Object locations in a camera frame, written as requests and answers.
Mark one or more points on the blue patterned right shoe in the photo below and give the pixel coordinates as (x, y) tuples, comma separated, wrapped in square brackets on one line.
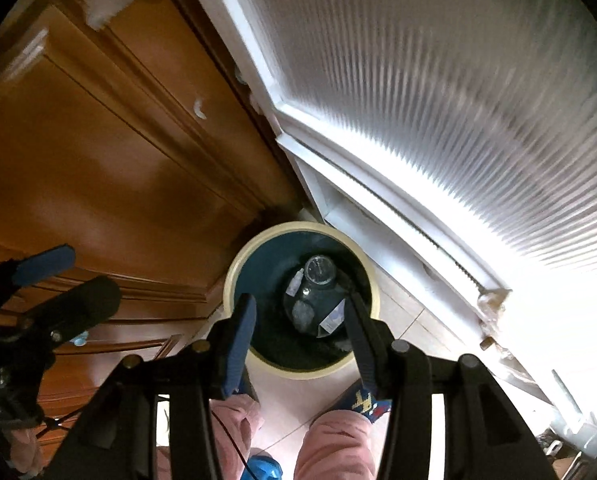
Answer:
[(363, 402)]

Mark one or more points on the person's right leg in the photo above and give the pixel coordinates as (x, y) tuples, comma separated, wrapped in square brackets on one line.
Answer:
[(331, 447)]

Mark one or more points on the small brown wooden piece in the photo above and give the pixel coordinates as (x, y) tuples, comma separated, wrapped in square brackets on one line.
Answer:
[(486, 344)]

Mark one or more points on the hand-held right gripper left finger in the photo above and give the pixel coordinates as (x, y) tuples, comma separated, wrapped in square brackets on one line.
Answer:
[(241, 345)]

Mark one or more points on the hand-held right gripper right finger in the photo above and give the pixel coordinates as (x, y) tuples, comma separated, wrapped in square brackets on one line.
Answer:
[(361, 347)]

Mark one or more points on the bright blue plastic object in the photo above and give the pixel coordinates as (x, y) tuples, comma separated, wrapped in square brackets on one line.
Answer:
[(264, 467)]

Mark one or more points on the light blue cabinet knob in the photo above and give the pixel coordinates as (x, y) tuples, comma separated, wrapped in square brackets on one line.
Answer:
[(78, 341)]

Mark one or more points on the cream rimmed dark trash can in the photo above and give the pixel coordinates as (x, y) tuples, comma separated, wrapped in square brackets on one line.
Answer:
[(261, 270)]

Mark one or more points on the white framed ribbed glass door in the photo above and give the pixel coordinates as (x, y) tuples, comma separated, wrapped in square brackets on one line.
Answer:
[(428, 85)]

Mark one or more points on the wooden cabinet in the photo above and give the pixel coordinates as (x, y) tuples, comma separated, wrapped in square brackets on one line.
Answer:
[(103, 160)]

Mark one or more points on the crumpled clear wrapper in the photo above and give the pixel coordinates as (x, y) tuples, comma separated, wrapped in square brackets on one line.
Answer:
[(332, 320)]

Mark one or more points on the person's left forearm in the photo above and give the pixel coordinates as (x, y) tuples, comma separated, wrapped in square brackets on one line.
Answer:
[(23, 452)]

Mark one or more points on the person's left leg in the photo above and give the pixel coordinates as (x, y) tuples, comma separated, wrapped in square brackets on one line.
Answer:
[(233, 430)]

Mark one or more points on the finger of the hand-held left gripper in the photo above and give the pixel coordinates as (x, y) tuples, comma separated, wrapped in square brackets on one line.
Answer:
[(43, 264), (86, 302)]

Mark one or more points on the person's leg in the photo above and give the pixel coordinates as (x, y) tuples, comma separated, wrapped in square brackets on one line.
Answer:
[(233, 430), (331, 447)]

